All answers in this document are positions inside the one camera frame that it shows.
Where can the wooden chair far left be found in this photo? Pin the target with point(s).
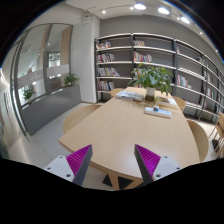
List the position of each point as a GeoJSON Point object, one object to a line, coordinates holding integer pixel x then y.
{"type": "Point", "coordinates": [114, 91]}

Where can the small plant on cabinet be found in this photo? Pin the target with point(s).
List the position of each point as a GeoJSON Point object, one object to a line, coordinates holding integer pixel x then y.
{"type": "Point", "coordinates": [70, 79]}

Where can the small plant left cabinet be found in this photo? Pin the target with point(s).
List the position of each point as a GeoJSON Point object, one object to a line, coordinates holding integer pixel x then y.
{"type": "Point", "coordinates": [27, 94]}

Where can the wooden chair right edge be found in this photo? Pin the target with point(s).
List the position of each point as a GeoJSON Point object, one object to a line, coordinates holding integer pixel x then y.
{"type": "Point", "coordinates": [219, 131]}

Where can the grey planter cabinet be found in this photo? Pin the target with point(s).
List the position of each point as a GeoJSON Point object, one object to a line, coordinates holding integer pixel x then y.
{"type": "Point", "coordinates": [40, 113]}

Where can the stack of magazines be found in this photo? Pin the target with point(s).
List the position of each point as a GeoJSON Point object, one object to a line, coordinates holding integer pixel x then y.
{"type": "Point", "coordinates": [129, 96]}

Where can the potted green plant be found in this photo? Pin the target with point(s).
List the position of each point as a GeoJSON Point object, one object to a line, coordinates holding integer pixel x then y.
{"type": "Point", "coordinates": [152, 78]}

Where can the wooden chair right near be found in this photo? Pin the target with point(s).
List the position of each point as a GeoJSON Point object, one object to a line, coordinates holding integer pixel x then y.
{"type": "Point", "coordinates": [201, 139]}

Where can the wooden chair far right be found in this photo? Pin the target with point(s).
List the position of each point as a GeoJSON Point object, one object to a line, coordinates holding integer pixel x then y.
{"type": "Point", "coordinates": [180, 103]}

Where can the book on table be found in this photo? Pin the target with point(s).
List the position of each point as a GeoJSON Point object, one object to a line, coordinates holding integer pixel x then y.
{"type": "Point", "coordinates": [165, 102]}

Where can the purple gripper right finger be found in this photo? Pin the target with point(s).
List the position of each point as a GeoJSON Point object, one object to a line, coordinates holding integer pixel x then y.
{"type": "Point", "coordinates": [147, 162]}

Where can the large grey bookshelf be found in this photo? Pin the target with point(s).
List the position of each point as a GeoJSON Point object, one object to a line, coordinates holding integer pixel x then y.
{"type": "Point", "coordinates": [194, 76]}

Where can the wooden chair left near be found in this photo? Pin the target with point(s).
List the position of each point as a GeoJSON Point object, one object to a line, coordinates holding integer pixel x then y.
{"type": "Point", "coordinates": [78, 115]}

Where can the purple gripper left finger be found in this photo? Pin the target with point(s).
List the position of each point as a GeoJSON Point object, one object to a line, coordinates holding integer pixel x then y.
{"type": "Point", "coordinates": [79, 162]}

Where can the wooden chair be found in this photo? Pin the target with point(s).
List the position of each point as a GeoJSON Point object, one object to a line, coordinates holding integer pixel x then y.
{"type": "Point", "coordinates": [114, 91]}
{"type": "Point", "coordinates": [78, 115]}
{"type": "Point", "coordinates": [201, 139]}
{"type": "Point", "coordinates": [180, 103]}

